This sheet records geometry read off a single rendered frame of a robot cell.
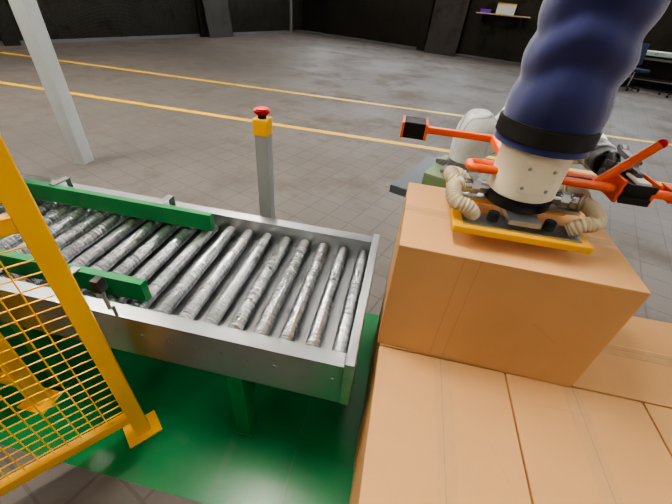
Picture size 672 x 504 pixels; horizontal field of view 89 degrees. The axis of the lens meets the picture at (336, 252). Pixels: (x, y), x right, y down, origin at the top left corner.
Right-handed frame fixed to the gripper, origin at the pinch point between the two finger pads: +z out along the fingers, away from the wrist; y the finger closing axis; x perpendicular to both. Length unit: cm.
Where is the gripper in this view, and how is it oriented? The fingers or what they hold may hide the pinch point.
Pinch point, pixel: (633, 187)
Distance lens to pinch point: 117.1
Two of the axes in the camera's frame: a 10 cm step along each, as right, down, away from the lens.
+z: -1.9, 5.9, -7.9
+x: -9.8, -1.8, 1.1
